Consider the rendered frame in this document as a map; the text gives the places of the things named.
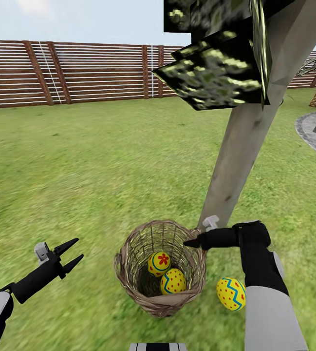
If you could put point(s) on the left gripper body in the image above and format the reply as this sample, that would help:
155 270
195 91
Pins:
45 273

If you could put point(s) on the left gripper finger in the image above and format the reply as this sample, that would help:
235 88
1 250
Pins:
68 268
59 250

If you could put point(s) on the wicker basket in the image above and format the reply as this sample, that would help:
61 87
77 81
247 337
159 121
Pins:
129 271

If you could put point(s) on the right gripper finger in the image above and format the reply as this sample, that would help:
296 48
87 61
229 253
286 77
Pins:
192 243

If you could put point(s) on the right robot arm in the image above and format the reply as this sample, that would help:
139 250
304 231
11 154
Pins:
270 321

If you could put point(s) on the easter egg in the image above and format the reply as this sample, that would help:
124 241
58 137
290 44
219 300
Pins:
159 262
231 293
172 281

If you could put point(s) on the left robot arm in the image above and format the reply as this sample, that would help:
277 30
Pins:
49 268

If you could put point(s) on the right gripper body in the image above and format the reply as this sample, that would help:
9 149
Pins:
213 238

